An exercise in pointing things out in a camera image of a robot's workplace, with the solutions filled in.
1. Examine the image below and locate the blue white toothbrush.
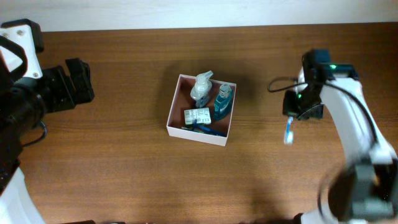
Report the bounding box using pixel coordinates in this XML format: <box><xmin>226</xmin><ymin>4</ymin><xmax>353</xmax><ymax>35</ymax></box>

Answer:
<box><xmin>284</xmin><ymin>116</ymin><xmax>294</xmax><ymax>145</ymax></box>

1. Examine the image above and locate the teal mouthwash bottle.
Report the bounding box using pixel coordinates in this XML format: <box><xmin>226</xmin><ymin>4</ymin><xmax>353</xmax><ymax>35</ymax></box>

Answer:
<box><xmin>213</xmin><ymin>84</ymin><xmax>234</xmax><ymax>121</ymax></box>

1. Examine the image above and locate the green white soap box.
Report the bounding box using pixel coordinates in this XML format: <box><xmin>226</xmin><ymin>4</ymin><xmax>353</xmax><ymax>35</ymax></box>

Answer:
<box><xmin>184</xmin><ymin>108</ymin><xmax>211</xmax><ymax>125</ymax></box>

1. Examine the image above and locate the clear pump soap bottle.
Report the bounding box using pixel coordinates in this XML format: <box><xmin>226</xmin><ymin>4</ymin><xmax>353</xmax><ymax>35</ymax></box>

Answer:
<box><xmin>190</xmin><ymin>71</ymin><xmax>213</xmax><ymax>108</ymax></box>

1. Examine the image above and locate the blue disposable razor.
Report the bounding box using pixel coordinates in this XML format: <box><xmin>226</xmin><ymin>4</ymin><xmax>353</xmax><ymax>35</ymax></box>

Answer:
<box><xmin>192</xmin><ymin>120</ymin><xmax>226</xmax><ymax>137</ymax></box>

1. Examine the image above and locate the Colgate toothpaste tube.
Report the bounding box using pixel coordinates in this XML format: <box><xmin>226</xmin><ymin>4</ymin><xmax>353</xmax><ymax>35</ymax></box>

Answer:
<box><xmin>181</xmin><ymin>126</ymin><xmax>205</xmax><ymax>134</ymax></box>

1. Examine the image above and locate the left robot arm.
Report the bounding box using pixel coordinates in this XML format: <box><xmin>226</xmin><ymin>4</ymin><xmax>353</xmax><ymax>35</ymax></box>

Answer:
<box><xmin>1</xmin><ymin>19</ymin><xmax>95</xmax><ymax>223</ymax></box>

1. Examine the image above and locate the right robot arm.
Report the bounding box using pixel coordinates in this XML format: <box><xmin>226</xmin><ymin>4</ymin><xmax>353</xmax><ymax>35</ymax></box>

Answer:
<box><xmin>282</xmin><ymin>49</ymin><xmax>397</xmax><ymax>223</ymax></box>

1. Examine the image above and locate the white cardboard box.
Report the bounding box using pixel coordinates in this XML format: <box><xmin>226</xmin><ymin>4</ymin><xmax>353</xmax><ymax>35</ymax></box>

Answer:
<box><xmin>166</xmin><ymin>74</ymin><xmax>236</xmax><ymax>146</ymax></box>

